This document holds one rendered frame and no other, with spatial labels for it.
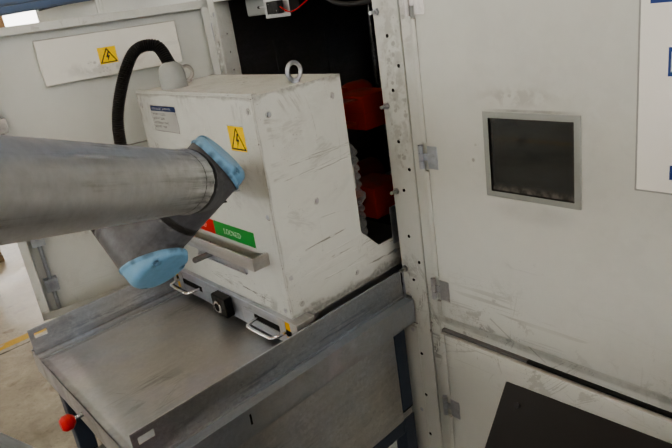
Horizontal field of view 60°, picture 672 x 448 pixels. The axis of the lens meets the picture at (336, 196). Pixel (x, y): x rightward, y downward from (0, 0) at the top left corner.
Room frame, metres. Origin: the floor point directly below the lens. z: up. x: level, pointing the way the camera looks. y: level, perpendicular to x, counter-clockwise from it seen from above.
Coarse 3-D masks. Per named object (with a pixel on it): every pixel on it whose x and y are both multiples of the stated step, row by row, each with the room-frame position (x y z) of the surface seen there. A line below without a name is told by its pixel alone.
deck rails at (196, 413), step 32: (128, 288) 1.38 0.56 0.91; (160, 288) 1.43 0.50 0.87; (384, 288) 1.20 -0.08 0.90; (64, 320) 1.27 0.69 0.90; (96, 320) 1.31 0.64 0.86; (320, 320) 1.07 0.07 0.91; (352, 320) 1.13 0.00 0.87; (288, 352) 1.01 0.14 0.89; (224, 384) 0.91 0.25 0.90; (256, 384) 0.96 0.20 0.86; (160, 416) 0.83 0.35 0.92; (192, 416) 0.87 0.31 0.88
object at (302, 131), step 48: (240, 96) 1.10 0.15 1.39; (288, 96) 1.12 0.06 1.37; (336, 96) 1.20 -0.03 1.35; (288, 144) 1.11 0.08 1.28; (336, 144) 1.19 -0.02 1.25; (288, 192) 1.10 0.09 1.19; (336, 192) 1.18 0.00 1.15; (288, 240) 1.08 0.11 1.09; (336, 240) 1.16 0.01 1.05; (288, 288) 1.07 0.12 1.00; (336, 288) 1.15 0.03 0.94
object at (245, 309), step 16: (192, 272) 1.38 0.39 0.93; (192, 288) 1.37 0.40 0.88; (208, 288) 1.30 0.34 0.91; (224, 288) 1.26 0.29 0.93; (240, 304) 1.20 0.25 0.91; (256, 304) 1.16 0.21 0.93; (272, 320) 1.11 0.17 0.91; (288, 320) 1.07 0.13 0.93; (304, 320) 1.06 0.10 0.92; (288, 336) 1.07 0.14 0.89
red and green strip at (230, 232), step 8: (208, 224) 1.27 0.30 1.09; (216, 224) 1.24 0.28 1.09; (224, 224) 1.22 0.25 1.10; (216, 232) 1.25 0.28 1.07; (224, 232) 1.22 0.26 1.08; (232, 232) 1.20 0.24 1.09; (240, 232) 1.17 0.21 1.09; (248, 232) 1.15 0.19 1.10; (240, 240) 1.18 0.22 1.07; (248, 240) 1.15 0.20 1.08
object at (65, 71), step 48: (0, 48) 1.47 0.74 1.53; (48, 48) 1.50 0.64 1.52; (96, 48) 1.55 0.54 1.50; (192, 48) 1.70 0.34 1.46; (0, 96) 1.46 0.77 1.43; (48, 96) 1.51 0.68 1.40; (96, 96) 1.56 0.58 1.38; (144, 144) 1.59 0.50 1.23; (48, 240) 1.46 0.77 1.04; (96, 240) 1.51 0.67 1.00; (48, 288) 1.42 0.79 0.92; (96, 288) 1.50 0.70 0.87
